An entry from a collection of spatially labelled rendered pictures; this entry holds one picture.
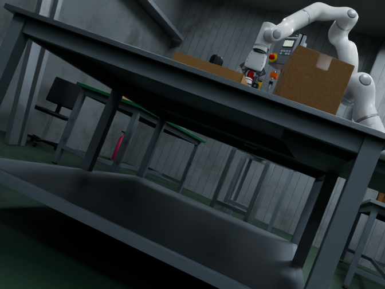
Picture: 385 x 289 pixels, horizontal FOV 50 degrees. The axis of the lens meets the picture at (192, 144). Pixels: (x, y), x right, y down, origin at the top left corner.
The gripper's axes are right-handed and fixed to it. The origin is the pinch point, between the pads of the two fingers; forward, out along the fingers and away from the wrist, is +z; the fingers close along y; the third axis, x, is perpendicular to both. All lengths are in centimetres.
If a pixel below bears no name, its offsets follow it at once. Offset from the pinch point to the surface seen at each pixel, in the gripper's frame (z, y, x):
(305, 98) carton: 12, -33, 50
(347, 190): 41, -57, 81
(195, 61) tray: 19, 5, 81
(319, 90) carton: 7, -37, 50
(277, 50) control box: -34, -2, -43
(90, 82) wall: 7, 272, -317
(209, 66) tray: 19, -1, 81
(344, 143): 28, -51, 80
